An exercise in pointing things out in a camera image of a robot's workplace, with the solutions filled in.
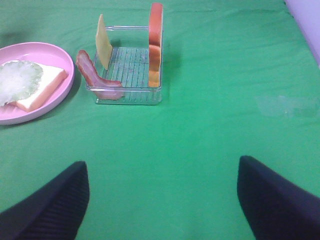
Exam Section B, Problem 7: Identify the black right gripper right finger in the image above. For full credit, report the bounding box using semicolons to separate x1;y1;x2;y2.
237;155;320;240

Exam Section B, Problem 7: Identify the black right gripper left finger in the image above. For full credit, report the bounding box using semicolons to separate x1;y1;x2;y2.
0;161;90;240

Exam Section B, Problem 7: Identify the bacon strip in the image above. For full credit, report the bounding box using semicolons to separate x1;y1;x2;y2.
76;49;123;100

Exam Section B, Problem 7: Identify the toast bread slice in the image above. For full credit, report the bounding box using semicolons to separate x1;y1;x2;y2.
148;2;163;88
9;61;69;112

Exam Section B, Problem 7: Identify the green lettuce leaf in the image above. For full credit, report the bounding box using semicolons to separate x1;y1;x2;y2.
0;60;42;106

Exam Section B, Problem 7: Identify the yellow cheese slice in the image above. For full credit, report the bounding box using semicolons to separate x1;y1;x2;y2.
95;14;113;70

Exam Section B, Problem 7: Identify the green tablecloth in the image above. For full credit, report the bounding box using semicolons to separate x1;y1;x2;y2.
0;0;320;240

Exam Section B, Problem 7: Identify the pink round plate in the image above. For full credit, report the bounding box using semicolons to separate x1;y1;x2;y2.
0;42;75;125

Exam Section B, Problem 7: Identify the right clear plastic container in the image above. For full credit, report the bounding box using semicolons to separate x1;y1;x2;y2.
85;26;162;105

